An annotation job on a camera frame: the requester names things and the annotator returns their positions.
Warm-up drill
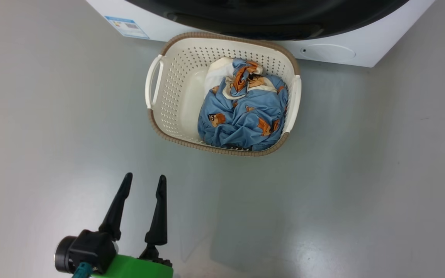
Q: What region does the white front-load washing machine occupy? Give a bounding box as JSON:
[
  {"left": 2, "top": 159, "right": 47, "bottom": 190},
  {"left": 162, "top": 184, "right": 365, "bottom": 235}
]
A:
[{"left": 85, "top": 0, "right": 437, "bottom": 68}]

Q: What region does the cream perforated laundry basket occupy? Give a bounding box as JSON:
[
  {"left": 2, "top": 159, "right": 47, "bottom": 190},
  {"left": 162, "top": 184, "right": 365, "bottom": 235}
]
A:
[{"left": 144, "top": 32, "right": 302, "bottom": 157}]

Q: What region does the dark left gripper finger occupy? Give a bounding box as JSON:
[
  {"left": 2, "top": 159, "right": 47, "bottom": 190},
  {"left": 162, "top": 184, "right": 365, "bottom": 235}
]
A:
[
  {"left": 98, "top": 173, "right": 133, "bottom": 242},
  {"left": 139, "top": 175, "right": 168, "bottom": 258}
]

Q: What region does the blue bear print garment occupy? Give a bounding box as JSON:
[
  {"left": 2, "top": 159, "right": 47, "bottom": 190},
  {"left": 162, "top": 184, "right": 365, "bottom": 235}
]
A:
[{"left": 197, "top": 58, "right": 289, "bottom": 151}]

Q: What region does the white cloth garment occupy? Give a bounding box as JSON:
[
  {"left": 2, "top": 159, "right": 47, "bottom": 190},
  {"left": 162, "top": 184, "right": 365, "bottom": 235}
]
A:
[{"left": 204, "top": 57, "right": 279, "bottom": 101}]

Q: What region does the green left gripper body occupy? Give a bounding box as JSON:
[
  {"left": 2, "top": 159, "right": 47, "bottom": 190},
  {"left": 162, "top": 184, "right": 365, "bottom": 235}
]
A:
[{"left": 91, "top": 254, "right": 174, "bottom": 278}]

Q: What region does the round white filter cover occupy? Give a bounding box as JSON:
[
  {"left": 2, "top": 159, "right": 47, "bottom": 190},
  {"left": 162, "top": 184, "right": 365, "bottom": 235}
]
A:
[{"left": 300, "top": 44, "right": 356, "bottom": 63}]

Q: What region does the blue energy label sticker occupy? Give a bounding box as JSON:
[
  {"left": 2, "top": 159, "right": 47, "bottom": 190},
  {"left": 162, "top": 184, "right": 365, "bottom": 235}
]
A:
[{"left": 105, "top": 16, "right": 150, "bottom": 39}]

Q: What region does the teal plug left gripper cable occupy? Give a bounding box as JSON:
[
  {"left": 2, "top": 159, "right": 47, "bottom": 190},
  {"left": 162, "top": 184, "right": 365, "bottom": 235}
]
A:
[{"left": 72, "top": 262, "right": 93, "bottom": 278}]

